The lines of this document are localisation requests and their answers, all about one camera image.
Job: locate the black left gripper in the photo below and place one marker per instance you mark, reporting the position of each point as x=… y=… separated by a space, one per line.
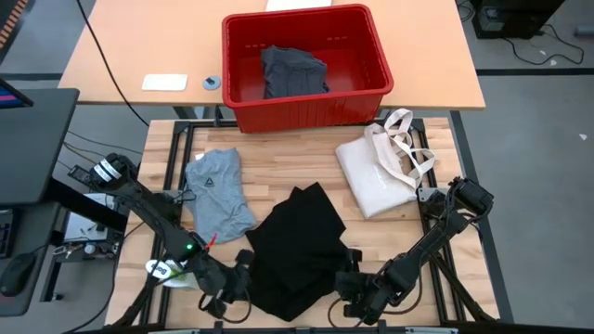
x=223 y=280

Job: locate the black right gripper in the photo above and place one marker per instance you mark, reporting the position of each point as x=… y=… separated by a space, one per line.
x=364 y=294

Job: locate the black garment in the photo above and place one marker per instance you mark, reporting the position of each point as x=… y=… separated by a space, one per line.
x=301 y=250

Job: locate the grey t-shirt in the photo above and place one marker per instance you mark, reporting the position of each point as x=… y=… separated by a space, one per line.
x=218 y=195

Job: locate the white paper hang tag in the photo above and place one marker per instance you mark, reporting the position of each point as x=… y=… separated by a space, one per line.
x=199 y=156

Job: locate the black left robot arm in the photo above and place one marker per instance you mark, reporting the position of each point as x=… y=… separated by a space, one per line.
x=153 y=218

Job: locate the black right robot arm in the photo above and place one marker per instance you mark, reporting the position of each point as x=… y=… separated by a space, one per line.
x=441 y=236

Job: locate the red plastic laundry bin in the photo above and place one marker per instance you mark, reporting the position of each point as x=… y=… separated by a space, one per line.
x=371 y=46

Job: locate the red tape flag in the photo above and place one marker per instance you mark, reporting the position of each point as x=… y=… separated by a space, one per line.
x=211 y=241

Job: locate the beige canvas tote bag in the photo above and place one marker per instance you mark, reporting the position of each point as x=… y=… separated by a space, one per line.
x=380 y=181

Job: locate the white electronics board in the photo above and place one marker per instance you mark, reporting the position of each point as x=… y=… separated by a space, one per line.
x=88 y=232

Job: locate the black power adapter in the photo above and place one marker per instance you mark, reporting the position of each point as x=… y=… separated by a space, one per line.
x=78 y=174

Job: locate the black computer mouse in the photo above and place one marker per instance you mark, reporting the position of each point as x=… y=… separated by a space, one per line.
x=16 y=276

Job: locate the white flat rectangular device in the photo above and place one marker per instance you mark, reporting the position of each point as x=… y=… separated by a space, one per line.
x=164 y=82

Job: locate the dark grey garment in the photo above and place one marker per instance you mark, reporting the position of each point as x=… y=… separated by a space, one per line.
x=292 y=72

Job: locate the black keyboard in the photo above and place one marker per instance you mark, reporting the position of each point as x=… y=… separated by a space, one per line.
x=5 y=232

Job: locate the black side desk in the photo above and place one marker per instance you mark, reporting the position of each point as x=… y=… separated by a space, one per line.
x=32 y=148

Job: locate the tan wooden desk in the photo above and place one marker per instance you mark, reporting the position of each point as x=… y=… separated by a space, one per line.
x=139 y=46

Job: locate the monitor with coloured screen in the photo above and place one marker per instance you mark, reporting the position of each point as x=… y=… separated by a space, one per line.
x=11 y=95

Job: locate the white paper sheet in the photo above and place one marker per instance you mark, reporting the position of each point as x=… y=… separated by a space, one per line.
x=297 y=4

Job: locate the black computer tower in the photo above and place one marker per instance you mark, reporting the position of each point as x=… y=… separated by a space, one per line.
x=515 y=18

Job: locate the black device with orange stripes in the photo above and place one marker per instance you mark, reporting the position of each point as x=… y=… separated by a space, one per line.
x=11 y=23

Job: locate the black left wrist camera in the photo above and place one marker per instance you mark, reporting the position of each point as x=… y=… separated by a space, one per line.
x=243 y=260

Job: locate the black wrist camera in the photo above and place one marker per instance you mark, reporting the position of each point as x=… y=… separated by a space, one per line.
x=243 y=260
x=354 y=260

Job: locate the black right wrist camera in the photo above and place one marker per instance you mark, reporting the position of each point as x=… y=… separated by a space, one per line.
x=354 y=260

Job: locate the black aluminium table frame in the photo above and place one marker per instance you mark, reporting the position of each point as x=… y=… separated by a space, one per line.
x=199 y=123

